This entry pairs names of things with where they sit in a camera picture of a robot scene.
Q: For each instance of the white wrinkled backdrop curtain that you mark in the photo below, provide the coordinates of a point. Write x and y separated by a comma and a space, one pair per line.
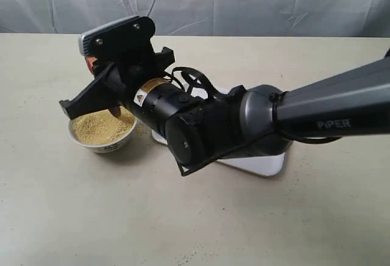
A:
322, 18

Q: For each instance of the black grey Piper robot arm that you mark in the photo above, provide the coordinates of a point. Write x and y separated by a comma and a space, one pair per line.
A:
202, 125

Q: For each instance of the white rectangular plastic tray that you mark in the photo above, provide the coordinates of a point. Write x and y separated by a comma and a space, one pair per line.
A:
265, 166

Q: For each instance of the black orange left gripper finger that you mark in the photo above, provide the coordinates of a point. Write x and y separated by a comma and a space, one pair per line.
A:
103, 92

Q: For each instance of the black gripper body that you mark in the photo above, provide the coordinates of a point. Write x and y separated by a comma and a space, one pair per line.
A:
140, 83

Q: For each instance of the white patterned ceramic bowl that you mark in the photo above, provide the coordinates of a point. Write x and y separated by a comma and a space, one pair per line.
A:
102, 149

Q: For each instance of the brown wooden spoon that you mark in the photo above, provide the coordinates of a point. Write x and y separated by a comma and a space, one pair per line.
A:
115, 111

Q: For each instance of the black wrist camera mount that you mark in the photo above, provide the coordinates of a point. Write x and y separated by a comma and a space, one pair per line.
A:
111, 41

